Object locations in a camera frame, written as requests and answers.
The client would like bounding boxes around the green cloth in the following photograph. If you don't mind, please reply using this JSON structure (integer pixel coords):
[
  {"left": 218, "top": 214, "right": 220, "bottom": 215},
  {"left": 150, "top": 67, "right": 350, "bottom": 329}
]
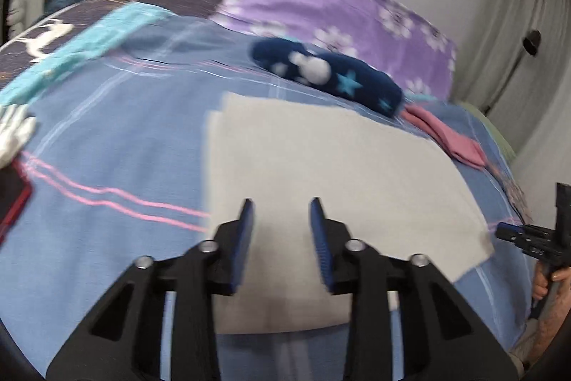
[{"left": 459, "top": 102, "right": 518, "bottom": 159}]

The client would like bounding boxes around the dark deer-print blanket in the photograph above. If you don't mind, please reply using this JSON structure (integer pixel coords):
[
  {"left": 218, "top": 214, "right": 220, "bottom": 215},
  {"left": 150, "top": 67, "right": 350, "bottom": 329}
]
[{"left": 0, "top": 0, "right": 130, "bottom": 91}]

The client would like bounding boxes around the red-edged black case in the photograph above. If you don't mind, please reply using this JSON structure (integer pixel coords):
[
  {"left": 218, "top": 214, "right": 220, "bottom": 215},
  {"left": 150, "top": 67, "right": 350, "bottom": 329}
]
[{"left": 0, "top": 160, "right": 34, "bottom": 245}]

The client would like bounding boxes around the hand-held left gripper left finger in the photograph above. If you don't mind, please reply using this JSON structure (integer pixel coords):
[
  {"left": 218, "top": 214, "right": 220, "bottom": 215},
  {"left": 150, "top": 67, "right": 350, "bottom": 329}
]
[{"left": 46, "top": 198, "right": 255, "bottom": 381}]

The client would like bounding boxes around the purple floral pillow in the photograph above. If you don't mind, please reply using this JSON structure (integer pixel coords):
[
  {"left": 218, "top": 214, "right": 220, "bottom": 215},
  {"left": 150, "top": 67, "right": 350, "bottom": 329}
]
[{"left": 209, "top": 0, "right": 458, "bottom": 102}]

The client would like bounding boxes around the blue striped bed sheet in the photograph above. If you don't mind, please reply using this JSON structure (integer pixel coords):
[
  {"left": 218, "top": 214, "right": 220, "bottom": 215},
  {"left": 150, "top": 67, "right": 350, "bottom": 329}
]
[{"left": 0, "top": 12, "right": 540, "bottom": 381}]

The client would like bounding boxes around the person's right forearm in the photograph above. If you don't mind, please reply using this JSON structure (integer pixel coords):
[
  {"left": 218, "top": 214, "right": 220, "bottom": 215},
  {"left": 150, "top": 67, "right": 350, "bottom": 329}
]
[{"left": 509, "top": 289, "right": 571, "bottom": 369}]

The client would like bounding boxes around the pink folded cloth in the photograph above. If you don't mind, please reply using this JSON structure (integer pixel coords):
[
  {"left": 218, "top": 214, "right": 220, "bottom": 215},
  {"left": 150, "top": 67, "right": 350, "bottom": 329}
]
[{"left": 401, "top": 103, "right": 489, "bottom": 170}]

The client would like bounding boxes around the beige t-shirt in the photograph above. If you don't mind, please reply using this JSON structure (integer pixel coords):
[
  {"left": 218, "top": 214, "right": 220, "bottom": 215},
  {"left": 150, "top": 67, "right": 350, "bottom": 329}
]
[{"left": 203, "top": 91, "right": 496, "bottom": 335}]

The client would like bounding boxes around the navy star-print garment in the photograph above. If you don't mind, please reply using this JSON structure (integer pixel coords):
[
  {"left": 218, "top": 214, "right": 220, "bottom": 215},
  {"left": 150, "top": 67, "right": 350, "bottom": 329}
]
[{"left": 249, "top": 36, "right": 404, "bottom": 118}]

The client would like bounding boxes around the teal cloth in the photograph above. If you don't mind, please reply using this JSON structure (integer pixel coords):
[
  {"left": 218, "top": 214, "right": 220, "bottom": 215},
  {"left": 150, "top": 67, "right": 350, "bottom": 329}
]
[{"left": 0, "top": 1, "right": 172, "bottom": 105}]

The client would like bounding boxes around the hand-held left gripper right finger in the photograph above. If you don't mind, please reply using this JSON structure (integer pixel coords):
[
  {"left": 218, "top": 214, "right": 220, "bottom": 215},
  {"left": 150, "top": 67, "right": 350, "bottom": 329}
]
[{"left": 310, "top": 197, "right": 520, "bottom": 381}]

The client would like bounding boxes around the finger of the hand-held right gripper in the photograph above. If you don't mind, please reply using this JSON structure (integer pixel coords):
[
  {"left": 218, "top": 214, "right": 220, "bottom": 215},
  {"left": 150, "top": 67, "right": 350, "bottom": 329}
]
[{"left": 495, "top": 221, "right": 531, "bottom": 249}]

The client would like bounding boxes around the black floor lamp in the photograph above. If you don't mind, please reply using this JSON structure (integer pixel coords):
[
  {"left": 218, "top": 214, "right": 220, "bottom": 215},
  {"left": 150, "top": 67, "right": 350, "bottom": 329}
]
[{"left": 484, "top": 29, "right": 542, "bottom": 114}]

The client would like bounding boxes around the white glove plush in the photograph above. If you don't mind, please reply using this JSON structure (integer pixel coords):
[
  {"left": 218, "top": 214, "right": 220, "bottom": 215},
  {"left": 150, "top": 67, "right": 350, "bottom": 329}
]
[{"left": 0, "top": 104, "right": 37, "bottom": 167}]

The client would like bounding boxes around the person's right hand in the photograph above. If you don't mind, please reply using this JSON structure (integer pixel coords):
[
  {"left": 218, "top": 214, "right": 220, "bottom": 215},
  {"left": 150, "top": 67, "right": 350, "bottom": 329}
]
[{"left": 531, "top": 262, "right": 571, "bottom": 306}]

